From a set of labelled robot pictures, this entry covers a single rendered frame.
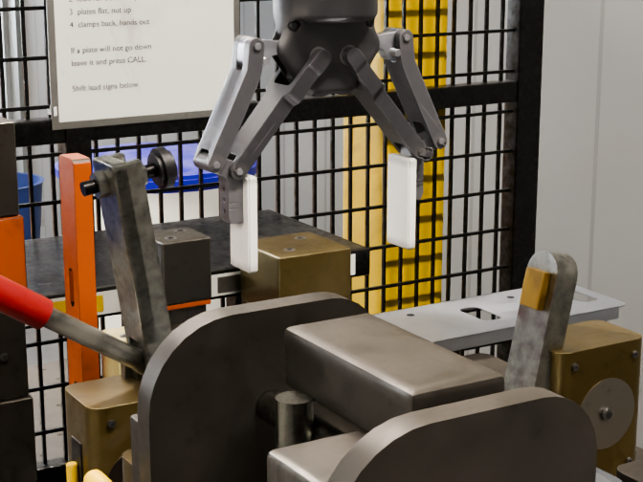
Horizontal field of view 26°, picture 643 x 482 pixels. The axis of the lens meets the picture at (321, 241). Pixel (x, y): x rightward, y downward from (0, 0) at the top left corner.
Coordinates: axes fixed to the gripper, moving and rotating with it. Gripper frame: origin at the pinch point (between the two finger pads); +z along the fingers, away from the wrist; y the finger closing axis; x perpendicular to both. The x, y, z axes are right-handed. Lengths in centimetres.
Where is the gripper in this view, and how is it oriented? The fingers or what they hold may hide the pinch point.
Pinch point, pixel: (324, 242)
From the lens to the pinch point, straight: 103.7
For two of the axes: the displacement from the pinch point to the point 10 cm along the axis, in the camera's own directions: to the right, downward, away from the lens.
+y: -8.6, 1.2, -5.0
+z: 0.0, 9.7, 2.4
